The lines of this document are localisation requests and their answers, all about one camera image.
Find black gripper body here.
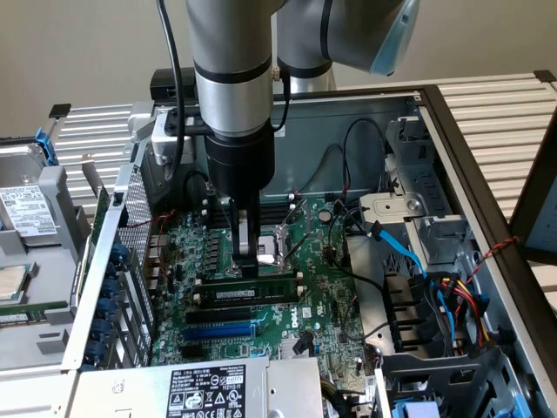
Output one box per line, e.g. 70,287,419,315
204,129,278,206

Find green RAM stick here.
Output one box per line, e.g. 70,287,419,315
198,280,302,307
0,309,57,327

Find CPU socket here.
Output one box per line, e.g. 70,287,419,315
225,226,306,280

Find metal socket cover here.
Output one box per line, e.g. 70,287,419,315
274,198,312,263

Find blue expansion slot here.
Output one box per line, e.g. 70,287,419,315
182,324,256,344

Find green motherboard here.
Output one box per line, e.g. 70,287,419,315
150,195,367,381

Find silver chipset heatsink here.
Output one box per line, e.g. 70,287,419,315
280,337,315,361

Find black box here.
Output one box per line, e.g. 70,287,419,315
149,67,198,105

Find metal disk bay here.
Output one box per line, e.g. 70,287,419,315
359,115,474,274

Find black fan shroud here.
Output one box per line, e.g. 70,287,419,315
381,272,457,357

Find grey power supply with labels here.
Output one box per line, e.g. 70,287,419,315
75,354,325,418

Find grey metal PC case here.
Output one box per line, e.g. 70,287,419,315
60,84,557,418

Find grey parts rack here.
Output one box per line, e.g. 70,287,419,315
0,165,95,371

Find hard disk with blue carrier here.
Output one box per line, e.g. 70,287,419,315
0,127,61,246

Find silver CPU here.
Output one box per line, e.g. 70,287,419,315
0,262,39,305

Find dark monitor panel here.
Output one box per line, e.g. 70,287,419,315
507,124,557,266

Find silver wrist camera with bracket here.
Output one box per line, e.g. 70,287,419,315
151,108,210,168

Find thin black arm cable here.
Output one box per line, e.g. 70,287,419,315
270,64,292,132

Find thin red wire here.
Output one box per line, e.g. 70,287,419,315
150,211,180,239

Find black wire plug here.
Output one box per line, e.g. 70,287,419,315
293,331,315,355

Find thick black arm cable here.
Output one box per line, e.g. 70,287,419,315
155,0,186,182

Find blue disk wire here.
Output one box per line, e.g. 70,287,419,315
371,219,458,346

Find yellow black power wire bundle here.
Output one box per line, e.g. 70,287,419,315
320,377,350,415

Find red yellow black power wires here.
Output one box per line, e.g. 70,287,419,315
428,269,496,350

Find red black twisted wire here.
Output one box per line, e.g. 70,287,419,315
467,234,523,280

